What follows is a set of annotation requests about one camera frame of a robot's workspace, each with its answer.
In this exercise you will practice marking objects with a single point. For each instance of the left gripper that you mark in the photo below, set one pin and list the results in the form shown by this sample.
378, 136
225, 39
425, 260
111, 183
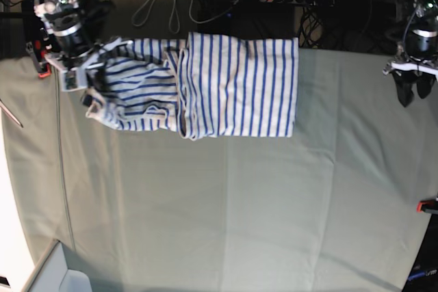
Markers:
410, 73

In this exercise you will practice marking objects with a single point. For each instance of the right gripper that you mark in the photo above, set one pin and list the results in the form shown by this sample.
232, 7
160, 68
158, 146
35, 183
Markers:
90, 62

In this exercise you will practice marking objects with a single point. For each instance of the blue white striped t-shirt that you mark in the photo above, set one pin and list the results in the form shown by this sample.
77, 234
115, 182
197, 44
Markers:
204, 86

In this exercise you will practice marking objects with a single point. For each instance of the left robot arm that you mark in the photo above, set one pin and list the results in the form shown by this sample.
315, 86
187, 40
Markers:
415, 31

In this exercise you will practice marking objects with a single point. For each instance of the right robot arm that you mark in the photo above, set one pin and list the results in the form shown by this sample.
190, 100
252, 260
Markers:
71, 42

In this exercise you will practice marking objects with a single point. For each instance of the red black left clamp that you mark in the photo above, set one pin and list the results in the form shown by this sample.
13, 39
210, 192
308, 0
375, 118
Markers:
36, 52

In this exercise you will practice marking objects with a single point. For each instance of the red black clamp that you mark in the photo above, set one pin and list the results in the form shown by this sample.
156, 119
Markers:
428, 206
36, 52

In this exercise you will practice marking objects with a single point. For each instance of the grey metal rod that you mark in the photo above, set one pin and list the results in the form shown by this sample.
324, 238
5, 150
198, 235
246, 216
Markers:
9, 114

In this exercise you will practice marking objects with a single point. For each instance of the red black right clamp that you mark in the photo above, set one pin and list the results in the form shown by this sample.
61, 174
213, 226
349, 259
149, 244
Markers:
428, 206

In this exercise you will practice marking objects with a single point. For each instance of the green table cloth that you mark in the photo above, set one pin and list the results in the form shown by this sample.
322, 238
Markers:
333, 208

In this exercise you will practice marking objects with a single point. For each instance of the white plastic container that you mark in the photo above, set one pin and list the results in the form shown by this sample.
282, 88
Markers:
51, 273

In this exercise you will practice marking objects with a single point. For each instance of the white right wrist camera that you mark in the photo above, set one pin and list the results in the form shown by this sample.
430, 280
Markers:
73, 80

